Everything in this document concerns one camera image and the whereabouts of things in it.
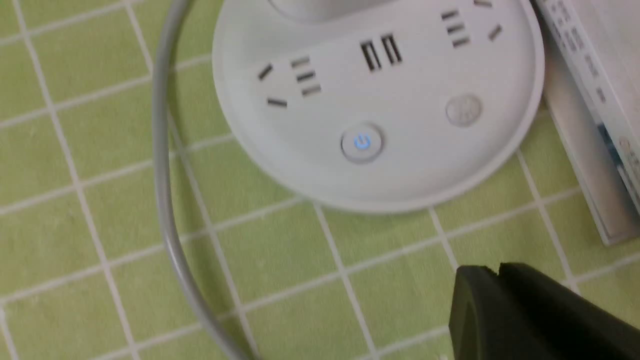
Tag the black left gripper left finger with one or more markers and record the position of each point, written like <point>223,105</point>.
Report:
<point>485,321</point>

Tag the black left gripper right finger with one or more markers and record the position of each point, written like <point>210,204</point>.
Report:
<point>576,328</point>

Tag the white desk lamp with sockets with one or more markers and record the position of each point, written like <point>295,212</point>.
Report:
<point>378,106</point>

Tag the middle white book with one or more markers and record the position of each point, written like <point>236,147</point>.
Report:
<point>608,191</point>

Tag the white book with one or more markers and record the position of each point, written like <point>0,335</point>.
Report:
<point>608,191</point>
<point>599,41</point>

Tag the top white book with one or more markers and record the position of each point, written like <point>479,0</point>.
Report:
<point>599,41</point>

